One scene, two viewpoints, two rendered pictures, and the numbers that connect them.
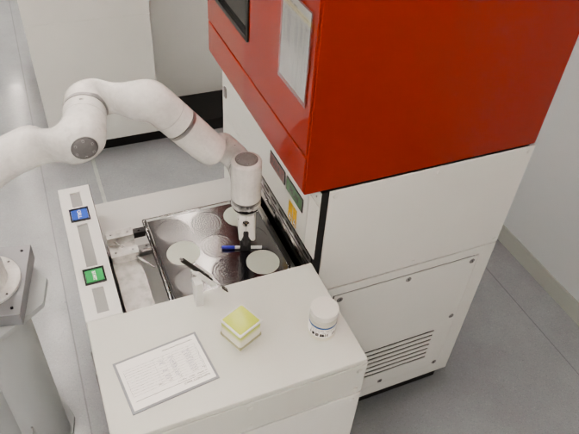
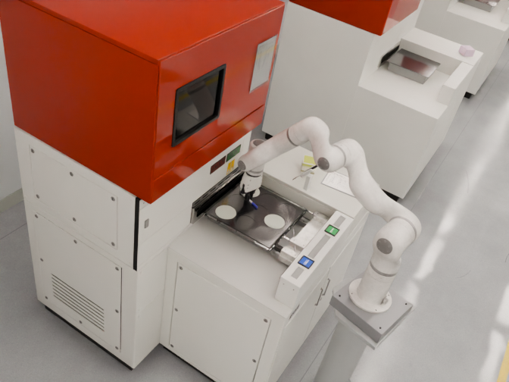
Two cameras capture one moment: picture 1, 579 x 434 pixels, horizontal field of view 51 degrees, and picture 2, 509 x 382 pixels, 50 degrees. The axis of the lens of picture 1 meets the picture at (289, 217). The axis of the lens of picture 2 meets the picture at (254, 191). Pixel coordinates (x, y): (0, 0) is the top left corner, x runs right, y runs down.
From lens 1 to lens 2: 3.11 m
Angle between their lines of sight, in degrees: 87
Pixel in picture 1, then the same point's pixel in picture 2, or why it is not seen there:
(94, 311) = (346, 219)
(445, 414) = not seen: hidden behind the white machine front
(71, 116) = (353, 144)
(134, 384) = not seen: hidden behind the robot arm
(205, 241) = (258, 217)
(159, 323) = (328, 195)
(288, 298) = (274, 163)
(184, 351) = (331, 182)
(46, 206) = not seen: outside the picture
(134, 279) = (305, 235)
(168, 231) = (266, 235)
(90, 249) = (320, 243)
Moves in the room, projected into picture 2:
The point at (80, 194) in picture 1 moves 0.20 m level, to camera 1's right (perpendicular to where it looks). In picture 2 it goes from (291, 273) to (265, 242)
